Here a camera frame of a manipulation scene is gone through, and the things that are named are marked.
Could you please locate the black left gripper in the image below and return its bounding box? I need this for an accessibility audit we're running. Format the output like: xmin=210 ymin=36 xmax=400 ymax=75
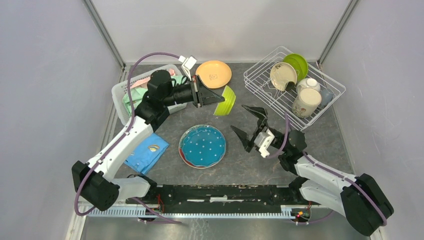
xmin=163 ymin=75 xmax=225 ymax=108

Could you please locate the white round bowl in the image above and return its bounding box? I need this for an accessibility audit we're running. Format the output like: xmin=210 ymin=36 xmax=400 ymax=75
xmin=296 ymin=78 xmax=321 ymax=94

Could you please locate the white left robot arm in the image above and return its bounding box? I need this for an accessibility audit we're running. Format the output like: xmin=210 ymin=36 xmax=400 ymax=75
xmin=71 ymin=69 xmax=225 ymax=216

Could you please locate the white plastic basket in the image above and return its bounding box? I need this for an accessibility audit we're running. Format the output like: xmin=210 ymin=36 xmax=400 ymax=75
xmin=111 ymin=64 xmax=182 ymax=125

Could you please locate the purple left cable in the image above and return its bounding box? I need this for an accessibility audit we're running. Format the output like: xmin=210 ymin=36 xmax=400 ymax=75
xmin=73 ymin=51 xmax=181 ymax=217

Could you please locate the lime green plate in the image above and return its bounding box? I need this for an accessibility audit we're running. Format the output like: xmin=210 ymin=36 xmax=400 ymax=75
xmin=283 ymin=53 xmax=309 ymax=82

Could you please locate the aluminium corner post left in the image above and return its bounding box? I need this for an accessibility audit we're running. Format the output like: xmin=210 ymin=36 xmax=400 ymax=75
xmin=82 ymin=0 xmax=126 ymax=69

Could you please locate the white wire dish rack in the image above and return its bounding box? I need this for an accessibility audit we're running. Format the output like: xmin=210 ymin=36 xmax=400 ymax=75
xmin=243 ymin=46 xmax=346 ymax=130

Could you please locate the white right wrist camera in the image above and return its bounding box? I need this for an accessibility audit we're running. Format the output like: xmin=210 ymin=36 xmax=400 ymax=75
xmin=254 ymin=129 xmax=275 ymax=158

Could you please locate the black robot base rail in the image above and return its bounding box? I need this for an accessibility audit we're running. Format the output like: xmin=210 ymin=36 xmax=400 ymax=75
xmin=128 ymin=174 xmax=314 ymax=214

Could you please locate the orange plate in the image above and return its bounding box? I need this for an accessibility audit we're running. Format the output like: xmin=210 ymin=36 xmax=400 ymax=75
xmin=195 ymin=60 xmax=232 ymax=89

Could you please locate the small white blue cup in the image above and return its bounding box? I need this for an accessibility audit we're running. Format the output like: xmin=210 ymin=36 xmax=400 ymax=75
xmin=318 ymin=88 xmax=335 ymax=109

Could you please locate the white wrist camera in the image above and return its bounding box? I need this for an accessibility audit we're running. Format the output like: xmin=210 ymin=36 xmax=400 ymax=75
xmin=178 ymin=55 xmax=197 ymax=80
xmin=254 ymin=129 xmax=275 ymax=158

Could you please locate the pink cloth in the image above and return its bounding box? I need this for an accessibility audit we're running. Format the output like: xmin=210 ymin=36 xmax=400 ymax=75
xmin=130 ymin=69 xmax=177 ymax=89

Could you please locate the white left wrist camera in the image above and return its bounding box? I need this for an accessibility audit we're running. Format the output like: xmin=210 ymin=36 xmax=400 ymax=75
xmin=178 ymin=55 xmax=197 ymax=80

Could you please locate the green printed cloth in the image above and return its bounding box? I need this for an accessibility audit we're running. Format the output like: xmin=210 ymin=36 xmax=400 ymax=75
xmin=122 ymin=75 xmax=187 ymax=116

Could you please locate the blue dotted plate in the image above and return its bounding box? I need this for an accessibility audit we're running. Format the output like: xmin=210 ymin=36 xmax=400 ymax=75
xmin=180 ymin=126 xmax=227 ymax=168

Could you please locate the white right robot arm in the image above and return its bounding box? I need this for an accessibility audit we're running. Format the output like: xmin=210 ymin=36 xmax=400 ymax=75
xmin=231 ymin=105 xmax=394 ymax=237

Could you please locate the aluminium corner post right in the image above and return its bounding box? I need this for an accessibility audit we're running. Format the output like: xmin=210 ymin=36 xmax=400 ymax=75
xmin=317 ymin=0 xmax=360 ymax=66

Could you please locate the green interior mug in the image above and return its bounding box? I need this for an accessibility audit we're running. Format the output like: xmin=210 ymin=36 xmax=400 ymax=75
xmin=292 ymin=88 xmax=322 ymax=119

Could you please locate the blue printed cloth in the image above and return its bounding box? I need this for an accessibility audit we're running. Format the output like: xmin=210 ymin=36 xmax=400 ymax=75
xmin=124 ymin=133 xmax=169 ymax=175

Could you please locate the aluminium corner post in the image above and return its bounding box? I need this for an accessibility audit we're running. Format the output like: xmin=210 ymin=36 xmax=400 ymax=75
xmin=82 ymin=0 xmax=126 ymax=69
xmin=317 ymin=0 xmax=360 ymax=66

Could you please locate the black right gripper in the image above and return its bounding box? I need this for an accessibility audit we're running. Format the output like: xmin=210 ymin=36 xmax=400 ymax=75
xmin=230 ymin=104 xmax=288 ymax=153

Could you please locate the teal rimmed red plate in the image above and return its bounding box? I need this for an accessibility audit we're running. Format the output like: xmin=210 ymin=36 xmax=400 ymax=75
xmin=178 ymin=124 xmax=227 ymax=170

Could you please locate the cream floral plate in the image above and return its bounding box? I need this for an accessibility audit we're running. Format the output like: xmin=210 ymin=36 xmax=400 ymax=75
xmin=270 ymin=62 xmax=297 ymax=92

